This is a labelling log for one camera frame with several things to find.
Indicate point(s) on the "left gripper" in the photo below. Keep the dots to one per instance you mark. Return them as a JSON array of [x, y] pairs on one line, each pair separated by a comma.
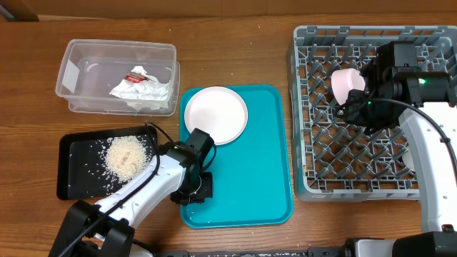
[[207, 190]]

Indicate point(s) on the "black tray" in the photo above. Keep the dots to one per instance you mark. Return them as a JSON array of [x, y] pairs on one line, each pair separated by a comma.
[[82, 170]]

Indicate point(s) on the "large white plate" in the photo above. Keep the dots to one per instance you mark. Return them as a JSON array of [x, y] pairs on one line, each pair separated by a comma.
[[218, 111]]

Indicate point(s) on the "teal plastic tray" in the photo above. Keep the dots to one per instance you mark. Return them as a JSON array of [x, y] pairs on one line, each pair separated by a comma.
[[251, 175]]

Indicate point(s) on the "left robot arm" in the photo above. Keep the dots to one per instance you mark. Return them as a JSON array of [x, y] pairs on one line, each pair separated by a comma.
[[107, 227]]

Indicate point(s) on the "clear plastic bin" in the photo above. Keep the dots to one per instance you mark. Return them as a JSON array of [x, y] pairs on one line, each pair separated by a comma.
[[91, 68]]

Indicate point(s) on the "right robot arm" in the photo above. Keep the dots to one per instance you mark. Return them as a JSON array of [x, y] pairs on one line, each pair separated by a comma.
[[423, 104]]

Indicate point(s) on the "grey dish rack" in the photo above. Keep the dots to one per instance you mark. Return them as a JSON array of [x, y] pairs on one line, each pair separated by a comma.
[[334, 161]]

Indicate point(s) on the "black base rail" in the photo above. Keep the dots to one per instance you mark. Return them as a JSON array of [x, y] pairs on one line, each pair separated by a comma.
[[310, 252]]

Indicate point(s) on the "pile of white rice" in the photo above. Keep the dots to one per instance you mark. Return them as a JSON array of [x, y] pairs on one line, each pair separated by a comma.
[[126, 157]]

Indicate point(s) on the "red snack wrapper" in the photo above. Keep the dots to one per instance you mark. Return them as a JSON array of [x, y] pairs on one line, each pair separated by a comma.
[[135, 77]]

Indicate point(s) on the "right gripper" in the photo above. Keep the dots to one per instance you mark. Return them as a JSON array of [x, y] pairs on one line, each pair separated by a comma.
[[355, 118]]

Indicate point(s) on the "small white cup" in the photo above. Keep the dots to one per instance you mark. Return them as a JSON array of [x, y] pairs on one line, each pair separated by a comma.
[[408, 160]]

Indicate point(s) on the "white napkin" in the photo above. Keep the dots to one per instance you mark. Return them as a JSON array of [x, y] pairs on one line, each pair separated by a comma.
[[151, 94]]

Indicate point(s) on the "pink bowl with crumbs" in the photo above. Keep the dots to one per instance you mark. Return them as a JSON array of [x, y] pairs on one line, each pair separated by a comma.
[[344, 80]]

